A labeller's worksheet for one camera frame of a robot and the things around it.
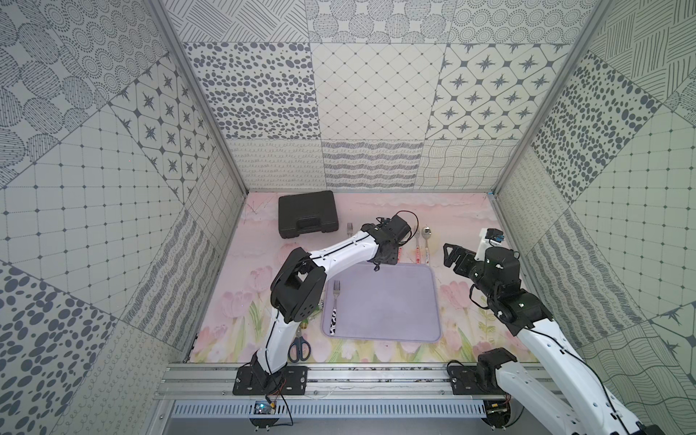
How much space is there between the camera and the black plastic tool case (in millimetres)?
1051

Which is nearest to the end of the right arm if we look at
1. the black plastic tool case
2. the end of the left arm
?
the end of the left arm

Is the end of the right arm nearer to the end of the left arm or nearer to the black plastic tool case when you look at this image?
the end of the left arm
